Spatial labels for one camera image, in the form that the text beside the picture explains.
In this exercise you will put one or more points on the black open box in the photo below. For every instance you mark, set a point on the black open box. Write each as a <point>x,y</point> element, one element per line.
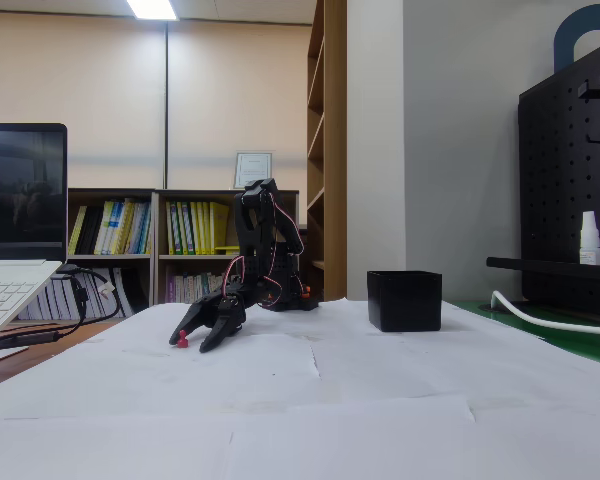
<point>405,305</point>

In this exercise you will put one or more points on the yellow leaning book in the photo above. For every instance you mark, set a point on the yellow leaning book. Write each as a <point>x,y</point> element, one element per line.
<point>77,235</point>

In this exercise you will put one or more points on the blue arch shaped board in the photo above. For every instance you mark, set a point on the blue arch shaped board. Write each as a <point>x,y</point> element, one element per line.
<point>562,45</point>

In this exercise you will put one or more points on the white paper sheet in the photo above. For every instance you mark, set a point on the white paper sheet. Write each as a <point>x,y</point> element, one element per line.
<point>340,320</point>
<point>145,325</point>
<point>180,380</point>
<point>105,450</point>
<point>290,325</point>
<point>355,445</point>
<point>430,360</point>
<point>555,440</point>

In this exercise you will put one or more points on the ceiling light panel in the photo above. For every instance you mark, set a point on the ceiling light panel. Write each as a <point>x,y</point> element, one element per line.
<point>150,9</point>

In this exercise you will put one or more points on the black pegboard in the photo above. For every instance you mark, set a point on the black pegboard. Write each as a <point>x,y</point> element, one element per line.
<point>550,175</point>

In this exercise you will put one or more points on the low wooden bookshelf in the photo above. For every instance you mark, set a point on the low wooden bookshelf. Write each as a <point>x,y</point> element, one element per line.
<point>110,257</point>
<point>190,257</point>

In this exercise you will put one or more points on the tall wooden bookshelf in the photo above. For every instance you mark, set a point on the tall wooden bookshelf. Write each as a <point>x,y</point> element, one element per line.
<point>335,150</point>

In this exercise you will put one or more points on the orange black table clamp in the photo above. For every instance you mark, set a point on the orange black table clamp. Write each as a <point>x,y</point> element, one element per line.
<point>307,291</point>

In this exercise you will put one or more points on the flat yellow folder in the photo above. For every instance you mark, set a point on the flat yellow folder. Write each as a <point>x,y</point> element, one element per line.
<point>227,249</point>

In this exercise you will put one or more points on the purple white book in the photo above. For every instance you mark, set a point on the purple white book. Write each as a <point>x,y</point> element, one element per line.
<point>171,290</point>

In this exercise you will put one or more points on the black book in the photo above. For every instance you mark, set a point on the black book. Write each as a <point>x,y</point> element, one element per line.
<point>91,230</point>

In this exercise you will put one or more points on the white laptop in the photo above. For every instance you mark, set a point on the white laptop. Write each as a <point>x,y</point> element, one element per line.
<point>20,200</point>

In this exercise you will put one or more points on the small red piece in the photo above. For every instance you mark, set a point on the small red piece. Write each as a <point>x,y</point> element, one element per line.
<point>182,340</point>

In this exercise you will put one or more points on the teal spined book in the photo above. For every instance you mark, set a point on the teal spined book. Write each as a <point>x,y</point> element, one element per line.
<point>206,285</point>

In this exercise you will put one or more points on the white leaning book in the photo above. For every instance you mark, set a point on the white leaning book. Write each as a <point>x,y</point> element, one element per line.
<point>125,285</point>

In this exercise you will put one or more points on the black pegboard shelf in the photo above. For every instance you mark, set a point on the black pegboard shelf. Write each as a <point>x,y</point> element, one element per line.
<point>530,265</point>

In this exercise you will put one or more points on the white small bottle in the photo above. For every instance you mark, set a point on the white small bottle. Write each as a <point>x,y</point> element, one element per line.
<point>590,245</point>

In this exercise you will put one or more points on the framed certificate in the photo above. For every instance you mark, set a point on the framed certificate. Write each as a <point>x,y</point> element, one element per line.
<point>253,167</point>

